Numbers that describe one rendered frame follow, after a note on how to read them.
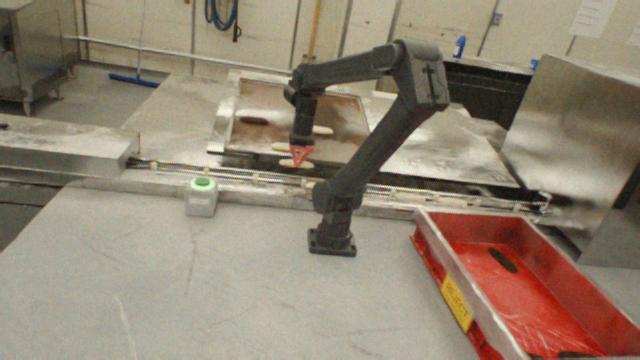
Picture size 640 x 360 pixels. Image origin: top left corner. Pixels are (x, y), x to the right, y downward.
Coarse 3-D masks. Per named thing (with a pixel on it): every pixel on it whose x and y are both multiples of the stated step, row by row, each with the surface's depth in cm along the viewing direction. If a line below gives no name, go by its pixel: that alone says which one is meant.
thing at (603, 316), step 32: (448, 224) 107; (480, 224) 109; (512, 224) 111; (448, 256) 88; (544, 256) 101; (480, 288) 80; (576, 288) 92; (480, 320) 76; (608, 320) 84; (512, 352) 68; (608, 352) 83
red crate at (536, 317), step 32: (416, 224) 105; (480, 256) 107; (512, 256) 110; (512, 288) 98; (544, 288) 100; (512, 320) 88; (544, 320) 90; (576, 320) 92; (480, 352) 77; (544, 352) 81
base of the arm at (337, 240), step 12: (312, 228) 102; (324, 228) 96; (336, 228) 94; (348, 228) 97; (312, 240) 98; (324, 240) 96; (336, 240) 95; (348, 240) 98; (312, 252) 96; (324, 252) 96; (336, 252) 96; (348, 252) 97
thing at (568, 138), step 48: (528, 96) 141; (576, 96) 120; (624, 96) 104; (528, 144) 138; (576, 144) 118; (624, 144) 103; (528, 192) 136; (576, 192) 116; (624, 192) 133; (576, 240) 114; (624, 240) 110
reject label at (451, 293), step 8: (448, 280) 88; (440, 288) 91; (448, 288) 88; (456, 288) 85; (448, 296) 88; (456, 296) 85; (448, 304) 87; (456, 304) 85; (456, 312) 84; (464, 312) 82; (464, 320) 82; (464, 328) 81
